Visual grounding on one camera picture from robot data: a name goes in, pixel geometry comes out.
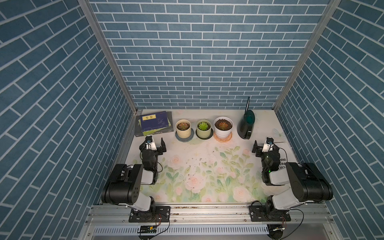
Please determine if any dark green watering can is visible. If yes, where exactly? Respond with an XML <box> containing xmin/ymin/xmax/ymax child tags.
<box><xmin>237</xmin><ymin>97</ymin><xmax>256</xmax><ymax>140</ymax></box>

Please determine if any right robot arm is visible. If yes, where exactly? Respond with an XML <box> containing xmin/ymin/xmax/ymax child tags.
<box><xmin>252</xmin><ymin>138</ymin><xmax>334</xmax><ymax>214</ymax></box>

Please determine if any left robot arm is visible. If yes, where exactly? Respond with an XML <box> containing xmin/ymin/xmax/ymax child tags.
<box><xmin>101</xmin><ymin>136</ymin><xmax>167</xmax><ymax>214</ymax></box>

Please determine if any pink green succulent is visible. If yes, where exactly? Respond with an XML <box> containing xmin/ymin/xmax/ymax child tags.
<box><xmin>177</xmin><ymin>122</ymin><xmax>190</xmax><ymax>131</ymax></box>

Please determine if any bright green succulent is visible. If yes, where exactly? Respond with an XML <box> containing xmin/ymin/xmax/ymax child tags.
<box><xmin>198</xmin><ymin>122</ymin><xmax>211</xmax><ymax>131</ymax></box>

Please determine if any blue grey pot saucer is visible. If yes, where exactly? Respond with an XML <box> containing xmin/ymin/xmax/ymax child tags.
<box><xmin>175</xmin><ymin>129</ymin><xmax>194</xmax><ymax>143</ymax></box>

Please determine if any dark blue Chinese book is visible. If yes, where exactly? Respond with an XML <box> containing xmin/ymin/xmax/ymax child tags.
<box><xmin>141</xmin><ymin>111</ymin><xmax>170</xmax><ymax>132</ymax></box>

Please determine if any cream ribbed plant pot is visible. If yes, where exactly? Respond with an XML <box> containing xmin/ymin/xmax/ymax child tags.
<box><xmin>176</xmin><ymin>120</ymin><xmax>192</xmax><ymax>139</ymax></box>

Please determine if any terracotta pink pot saucer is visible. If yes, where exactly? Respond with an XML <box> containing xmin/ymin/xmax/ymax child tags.
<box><xmin>214</xmin><ymin>133</ymin><xmax>233</xmax><ymax>143</ymax></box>

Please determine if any white plant pot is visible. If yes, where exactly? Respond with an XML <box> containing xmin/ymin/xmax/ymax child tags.
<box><xmin>214</xmin><ymin>117</ymin><xmax>234</xmax><ymax>138</ymax></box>

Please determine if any light green plant pot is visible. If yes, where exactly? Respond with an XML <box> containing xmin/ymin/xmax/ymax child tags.
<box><xmin>197</xmin><ymin>120</ymin><xmax>212</xmax><ymax>138</ymax></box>

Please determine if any dark green round saucer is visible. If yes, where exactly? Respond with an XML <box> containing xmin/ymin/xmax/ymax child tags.
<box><xmin>195</xmin><ymin>128</ymin><xmax>214</xmax><ymax>140</ymax></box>

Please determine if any small green circuit board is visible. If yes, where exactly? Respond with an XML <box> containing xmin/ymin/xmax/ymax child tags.
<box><xmin>138</xmin><ymin>226</ymin><xmax>157</xmax><ymax>235</ymax></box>

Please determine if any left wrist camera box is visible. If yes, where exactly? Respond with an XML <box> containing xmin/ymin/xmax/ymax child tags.
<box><xmin>145</xmin><ymin>136</ymin><xmax>157</xmax><ymax>151</ymax></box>

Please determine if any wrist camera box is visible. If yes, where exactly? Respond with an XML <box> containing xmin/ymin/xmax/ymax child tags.
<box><xmin>145</xmin><ymin>136</ymin><xmax>157</xmax><ymax>151</ymax></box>
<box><xmin>262</xmin><ymin>137</ymin><xmax>274</xmax><ymax>153</ymax></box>

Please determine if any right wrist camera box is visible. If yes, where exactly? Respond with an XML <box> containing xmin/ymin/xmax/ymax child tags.
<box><xmin>262</xmin><ymin>137</ymin><xmax>274</xmax><ymax>153</ymax></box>

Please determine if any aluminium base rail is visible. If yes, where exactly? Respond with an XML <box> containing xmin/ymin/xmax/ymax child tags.
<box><xmin>79</xmin><ymin>203</ymin><xmax>342</xmax><ymax>240</ymax></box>

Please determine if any aluminium left corner post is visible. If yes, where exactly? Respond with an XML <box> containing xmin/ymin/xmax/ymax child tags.
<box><xmin>78</xmin><ymin>0</ymin><xmax>138</xmax><ymax>115</ymax></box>

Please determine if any aluminium corner post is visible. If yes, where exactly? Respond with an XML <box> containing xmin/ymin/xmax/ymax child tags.
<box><xmin>78</xmin><ymin>0</ymin><xmax>138</xmax><ymax>115</ymax></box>
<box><xmin>273</xmin><ymin>0</ymin><xmax>341</xmax><ymax>112</ymax></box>

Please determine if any aluminium right corner post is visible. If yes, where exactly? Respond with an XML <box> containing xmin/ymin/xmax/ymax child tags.
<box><xmin>273</xmin><ymin>0</ymin><xmax>341</xmax><ymax>112</ymax></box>

